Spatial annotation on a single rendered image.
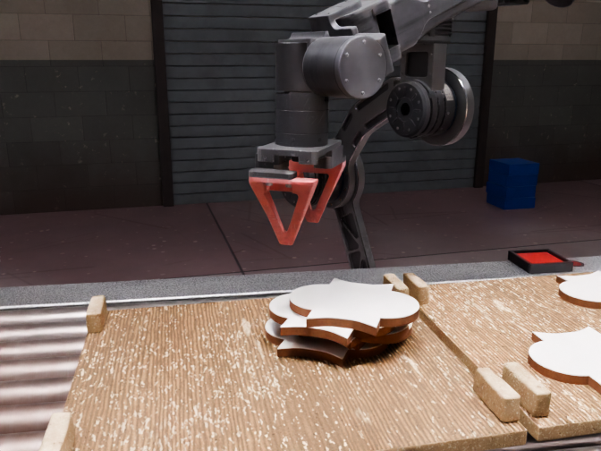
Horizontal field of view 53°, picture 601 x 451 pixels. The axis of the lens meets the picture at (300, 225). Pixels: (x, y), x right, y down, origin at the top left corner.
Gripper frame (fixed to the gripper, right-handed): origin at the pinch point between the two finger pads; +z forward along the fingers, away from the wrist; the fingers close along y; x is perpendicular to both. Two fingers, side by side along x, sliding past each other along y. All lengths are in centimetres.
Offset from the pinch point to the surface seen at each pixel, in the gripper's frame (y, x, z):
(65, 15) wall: 358, 312, -50
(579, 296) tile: 21.1, -32.6, 12.1
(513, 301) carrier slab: 19.6, -24.3, 13.4
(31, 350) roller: -8.9, 30.9, 16.3
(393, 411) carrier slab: -11.7, -13.1, 13.7
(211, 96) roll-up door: 417, 216, 12
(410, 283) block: 16.3, -10.7, 11.3
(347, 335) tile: -6.5, -7.3, 9.3
